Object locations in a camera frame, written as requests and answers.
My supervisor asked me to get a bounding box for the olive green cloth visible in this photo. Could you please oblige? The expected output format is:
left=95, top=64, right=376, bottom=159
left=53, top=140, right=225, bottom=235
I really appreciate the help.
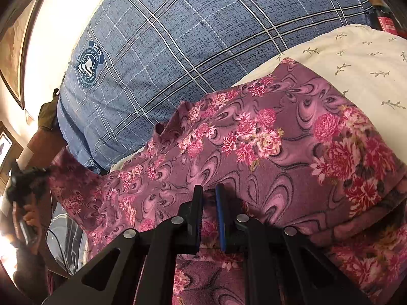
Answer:
left=37, top=88, right=62, bottom=131

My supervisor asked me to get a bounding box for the person's left hand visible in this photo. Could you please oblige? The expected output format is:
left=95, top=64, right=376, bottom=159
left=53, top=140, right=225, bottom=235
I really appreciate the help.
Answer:
left=22, top=194, right=41, bottom=230

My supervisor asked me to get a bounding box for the black cable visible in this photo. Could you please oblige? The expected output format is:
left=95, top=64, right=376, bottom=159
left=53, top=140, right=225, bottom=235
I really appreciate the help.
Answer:
left=48, top=225, right=71, bottom=274

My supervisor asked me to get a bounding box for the purple floral garment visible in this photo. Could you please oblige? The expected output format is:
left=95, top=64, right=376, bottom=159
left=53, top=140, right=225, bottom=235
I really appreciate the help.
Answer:
left=48, top=58, right=407, bottom=305

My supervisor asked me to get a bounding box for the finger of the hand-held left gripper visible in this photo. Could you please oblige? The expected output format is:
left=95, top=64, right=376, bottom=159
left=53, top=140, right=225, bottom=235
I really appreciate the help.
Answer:
left=32, top=168, right=53, bottom=182

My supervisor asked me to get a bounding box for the grey striped cloth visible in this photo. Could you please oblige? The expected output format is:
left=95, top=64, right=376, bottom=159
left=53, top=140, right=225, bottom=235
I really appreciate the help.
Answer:
left=46, top=203, right=89, bottom=275

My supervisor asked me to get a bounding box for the blue plaid quilt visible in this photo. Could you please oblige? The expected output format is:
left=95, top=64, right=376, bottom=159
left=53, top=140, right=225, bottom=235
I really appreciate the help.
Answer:
left=57, top=0, right=372, bottom=175

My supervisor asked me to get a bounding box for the wooden picture frame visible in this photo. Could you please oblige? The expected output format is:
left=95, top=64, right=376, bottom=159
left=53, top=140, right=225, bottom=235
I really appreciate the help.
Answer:
left=0, top=0, right=42, bottom=110

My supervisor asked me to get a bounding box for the red bottle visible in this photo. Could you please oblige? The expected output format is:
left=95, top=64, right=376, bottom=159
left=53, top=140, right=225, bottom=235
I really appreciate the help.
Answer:
left=366, top=0, right=402, bottom=36

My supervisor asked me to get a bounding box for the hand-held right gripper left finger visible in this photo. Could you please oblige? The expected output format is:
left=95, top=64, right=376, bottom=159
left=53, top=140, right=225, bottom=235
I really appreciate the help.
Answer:
left=43, top=185, right=204, bottom=305

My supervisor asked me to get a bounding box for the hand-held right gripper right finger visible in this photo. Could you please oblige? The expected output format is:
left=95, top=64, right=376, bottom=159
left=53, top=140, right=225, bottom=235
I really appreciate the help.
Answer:
left=214, top=184, right=373, bottom=305

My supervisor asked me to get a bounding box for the person's left forearm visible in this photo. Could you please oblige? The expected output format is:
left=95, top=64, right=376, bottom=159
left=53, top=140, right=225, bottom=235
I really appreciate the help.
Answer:
left=13, top=245, right=50, bottom=294

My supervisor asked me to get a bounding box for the cream leaf-print bedsheet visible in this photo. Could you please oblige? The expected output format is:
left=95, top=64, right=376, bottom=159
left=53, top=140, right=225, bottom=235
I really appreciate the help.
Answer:
left=110, top=25, right=407, bottom=178

